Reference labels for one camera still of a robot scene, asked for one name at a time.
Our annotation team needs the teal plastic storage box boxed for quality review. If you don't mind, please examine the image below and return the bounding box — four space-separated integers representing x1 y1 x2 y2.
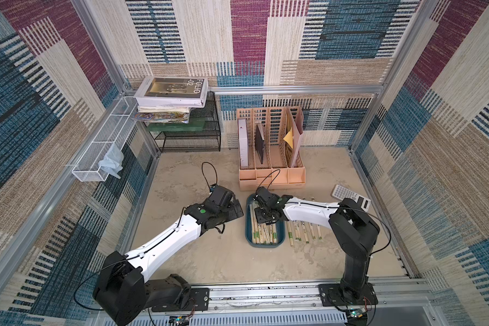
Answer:
244 194 286 249

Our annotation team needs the chopsticks pair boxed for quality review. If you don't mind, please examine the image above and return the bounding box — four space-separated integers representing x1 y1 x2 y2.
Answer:
301 221 310 244
286 221 294 247
308 197 316 241
293 221 302 241
316 225 323 240

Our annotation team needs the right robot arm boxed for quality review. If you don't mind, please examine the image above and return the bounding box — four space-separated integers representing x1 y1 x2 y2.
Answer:
254 187 380 306

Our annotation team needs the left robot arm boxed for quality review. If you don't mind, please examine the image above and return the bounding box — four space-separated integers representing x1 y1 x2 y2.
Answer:
92 185 243 325

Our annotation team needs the white box in organizer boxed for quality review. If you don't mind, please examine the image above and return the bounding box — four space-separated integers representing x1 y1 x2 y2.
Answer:
238 118 249 168

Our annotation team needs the pink desktop file organizer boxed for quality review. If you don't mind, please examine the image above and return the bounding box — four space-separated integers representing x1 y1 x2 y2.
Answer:
236 107 306 191

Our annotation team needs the black notebook in organizer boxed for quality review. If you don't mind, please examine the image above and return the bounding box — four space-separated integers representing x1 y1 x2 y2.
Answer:
255 123 265 164

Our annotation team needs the white calculator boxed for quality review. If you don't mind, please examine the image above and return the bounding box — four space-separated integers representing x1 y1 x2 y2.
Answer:
331 184 371 212

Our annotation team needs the yellow paper in organizer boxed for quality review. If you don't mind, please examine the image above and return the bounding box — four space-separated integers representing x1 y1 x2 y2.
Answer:
283 128 293 149

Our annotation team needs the green folder on shelf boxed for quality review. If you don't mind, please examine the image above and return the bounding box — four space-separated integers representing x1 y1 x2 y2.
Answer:
147 120 205 133

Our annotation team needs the crumpled white tissue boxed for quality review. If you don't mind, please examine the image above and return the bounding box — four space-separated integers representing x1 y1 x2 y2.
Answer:
98 143 124 179

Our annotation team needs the stack of colourful magazines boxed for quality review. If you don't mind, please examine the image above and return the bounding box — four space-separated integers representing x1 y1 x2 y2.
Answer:
131 106 191 124

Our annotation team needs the large white book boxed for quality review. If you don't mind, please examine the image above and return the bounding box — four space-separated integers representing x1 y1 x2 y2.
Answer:
134 76 209 108

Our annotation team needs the black wire mesh shelf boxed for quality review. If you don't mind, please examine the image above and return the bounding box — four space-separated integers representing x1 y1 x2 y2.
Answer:
147 92 221 153

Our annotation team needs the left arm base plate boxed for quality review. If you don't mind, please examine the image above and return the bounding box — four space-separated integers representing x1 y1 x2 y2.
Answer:
151 287 210 312

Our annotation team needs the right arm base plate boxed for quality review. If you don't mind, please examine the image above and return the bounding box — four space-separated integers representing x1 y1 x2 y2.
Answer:
318 283 378 307

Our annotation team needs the white wire wall basket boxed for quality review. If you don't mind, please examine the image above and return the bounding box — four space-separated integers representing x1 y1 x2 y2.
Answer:
70 96 137 182

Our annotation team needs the aluminium front rail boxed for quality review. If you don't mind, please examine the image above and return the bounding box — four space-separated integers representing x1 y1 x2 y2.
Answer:
89 280 437 315

